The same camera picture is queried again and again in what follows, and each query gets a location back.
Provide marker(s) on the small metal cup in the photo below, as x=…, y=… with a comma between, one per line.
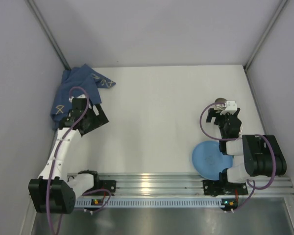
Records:
x=220, y=104

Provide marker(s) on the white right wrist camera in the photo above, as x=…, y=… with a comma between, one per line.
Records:
x=230, y=107

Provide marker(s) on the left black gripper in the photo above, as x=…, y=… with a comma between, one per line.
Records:
x=94, y=118

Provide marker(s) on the left aluminium frame post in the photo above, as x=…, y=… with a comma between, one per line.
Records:
x=48, y=33

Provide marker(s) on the aluminium frame post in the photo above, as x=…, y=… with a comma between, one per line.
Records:
x=48, y=33
x=267, y=31

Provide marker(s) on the aluminium mounting rail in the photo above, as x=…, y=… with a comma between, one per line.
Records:
x=180, y=184

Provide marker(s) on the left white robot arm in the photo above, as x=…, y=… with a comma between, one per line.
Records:
x=52, y=191

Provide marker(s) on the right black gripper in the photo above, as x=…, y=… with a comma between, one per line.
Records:
x=216, y=116

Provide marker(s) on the light blue plastic plate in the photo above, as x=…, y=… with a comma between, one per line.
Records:
x=208, y=161

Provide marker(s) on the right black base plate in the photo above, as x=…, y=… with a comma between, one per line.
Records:
x=216, y=188

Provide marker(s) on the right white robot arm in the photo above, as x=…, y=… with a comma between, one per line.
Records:
x=253, y=155

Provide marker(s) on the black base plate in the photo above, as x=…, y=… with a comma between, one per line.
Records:
x=216, y=188
x=110, y=185

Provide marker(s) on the right aluminium frame post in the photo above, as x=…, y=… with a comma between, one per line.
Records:
x=267, y=31

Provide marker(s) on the blue cloth placemat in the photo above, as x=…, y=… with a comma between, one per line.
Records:
x=77, y=82

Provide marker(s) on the perforated grey cable duct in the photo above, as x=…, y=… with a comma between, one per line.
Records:
x=154, y=203

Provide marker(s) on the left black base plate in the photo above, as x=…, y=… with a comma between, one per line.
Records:
x=110, y=185

